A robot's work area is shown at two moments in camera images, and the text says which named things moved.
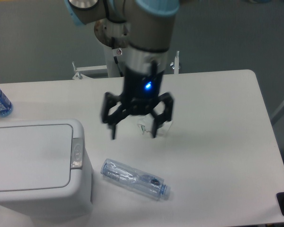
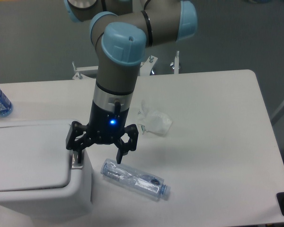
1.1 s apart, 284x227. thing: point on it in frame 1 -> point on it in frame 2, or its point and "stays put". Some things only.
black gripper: (140, 90) -> (104, 126)
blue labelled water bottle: (0, 104) stays put
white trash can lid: (31, 158) stays put
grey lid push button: (77, 153) stays put
